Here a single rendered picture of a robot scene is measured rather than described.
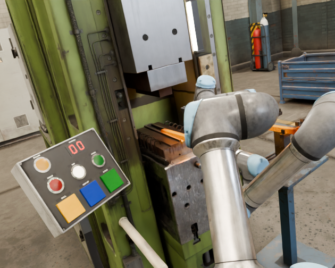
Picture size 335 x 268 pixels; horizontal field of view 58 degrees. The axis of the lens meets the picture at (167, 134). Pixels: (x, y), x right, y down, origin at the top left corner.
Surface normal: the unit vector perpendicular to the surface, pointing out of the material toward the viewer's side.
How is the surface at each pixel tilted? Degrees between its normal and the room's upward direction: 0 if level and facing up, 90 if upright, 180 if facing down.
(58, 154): 60
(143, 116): 90
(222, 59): 90
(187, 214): 90
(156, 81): 90
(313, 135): 65
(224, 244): 49
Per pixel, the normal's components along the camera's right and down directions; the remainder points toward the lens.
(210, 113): -0.18, -0.42
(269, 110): 0.61, -0.11
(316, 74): -0.80, 0.32
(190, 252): 0.49, 0.19
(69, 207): 0.60, -0.43
